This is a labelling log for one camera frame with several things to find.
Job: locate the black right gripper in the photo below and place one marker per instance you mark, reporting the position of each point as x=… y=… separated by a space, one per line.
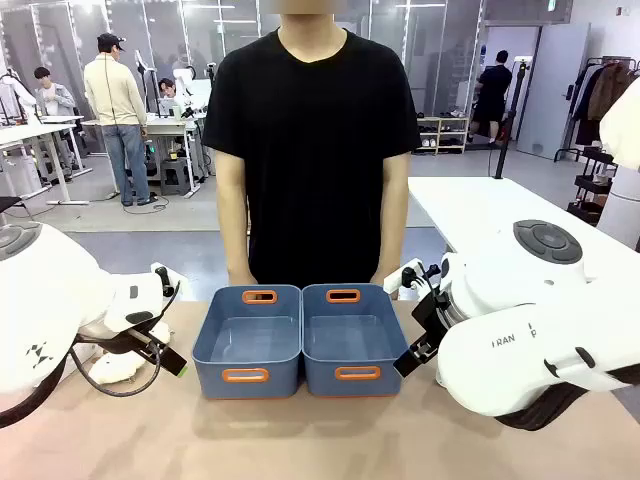
x=434 y=315

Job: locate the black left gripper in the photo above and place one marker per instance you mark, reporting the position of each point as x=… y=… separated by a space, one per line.
x=150 y=337

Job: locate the person's right forearm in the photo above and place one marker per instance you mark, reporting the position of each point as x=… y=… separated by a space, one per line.
x=234 y=235

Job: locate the person's left forearm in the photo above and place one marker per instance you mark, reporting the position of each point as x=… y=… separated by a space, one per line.
x=392 y=235

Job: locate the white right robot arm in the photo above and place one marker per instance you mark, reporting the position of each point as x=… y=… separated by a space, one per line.
x=525 y=350

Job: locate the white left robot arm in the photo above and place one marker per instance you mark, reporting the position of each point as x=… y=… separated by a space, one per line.
x=50 y=300

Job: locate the person's left hand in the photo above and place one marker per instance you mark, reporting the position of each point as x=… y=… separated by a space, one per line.
x=382 y=280

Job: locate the person's right hand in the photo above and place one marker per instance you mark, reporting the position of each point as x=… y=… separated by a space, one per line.
x=241 y=279

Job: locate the small white lumpy object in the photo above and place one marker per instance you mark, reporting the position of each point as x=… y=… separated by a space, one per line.
x=161 y=334

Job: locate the white lumpy soft object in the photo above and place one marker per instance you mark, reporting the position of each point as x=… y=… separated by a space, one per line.
x=117 y=367

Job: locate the white side table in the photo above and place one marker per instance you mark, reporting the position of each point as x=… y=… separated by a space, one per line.
x=475 y=210

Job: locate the grey step stool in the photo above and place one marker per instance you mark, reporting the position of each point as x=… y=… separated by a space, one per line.
x=176 y=177

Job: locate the person in black t-shirt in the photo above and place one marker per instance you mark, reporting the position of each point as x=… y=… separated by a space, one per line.
x=310 y=175

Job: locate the wooden shoe rack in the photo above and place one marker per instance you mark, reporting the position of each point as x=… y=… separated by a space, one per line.
x=442 y=135

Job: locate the grey workbench desk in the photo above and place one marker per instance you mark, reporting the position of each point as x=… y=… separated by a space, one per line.
x=170 y=127

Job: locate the black rolling cart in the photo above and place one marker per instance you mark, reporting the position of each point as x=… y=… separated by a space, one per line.
x=592 y=185

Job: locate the black tripod stand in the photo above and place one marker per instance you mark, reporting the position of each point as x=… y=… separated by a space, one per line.
x=510 y=115

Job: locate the white standing desk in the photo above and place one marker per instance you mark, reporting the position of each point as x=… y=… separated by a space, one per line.
x=35 y=135

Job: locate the man in beige sweater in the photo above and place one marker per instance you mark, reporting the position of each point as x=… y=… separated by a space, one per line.
x=117 y=100

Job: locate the seated person reddish hair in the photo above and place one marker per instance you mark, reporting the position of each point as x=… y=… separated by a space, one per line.
x=167 y=89

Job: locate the man in black clothes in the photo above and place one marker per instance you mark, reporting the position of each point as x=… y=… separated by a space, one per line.
x=492 y=95

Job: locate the seated person grey hoodie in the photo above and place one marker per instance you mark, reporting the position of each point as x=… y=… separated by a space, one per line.
x=52 y=102

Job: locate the white door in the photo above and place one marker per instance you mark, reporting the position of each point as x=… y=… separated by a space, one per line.
x=552 y=90

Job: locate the clothes rack with coats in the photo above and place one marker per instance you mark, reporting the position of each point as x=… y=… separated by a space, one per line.
x=607 y=90

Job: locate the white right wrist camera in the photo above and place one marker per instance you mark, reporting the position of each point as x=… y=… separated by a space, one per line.
x=397 y=281

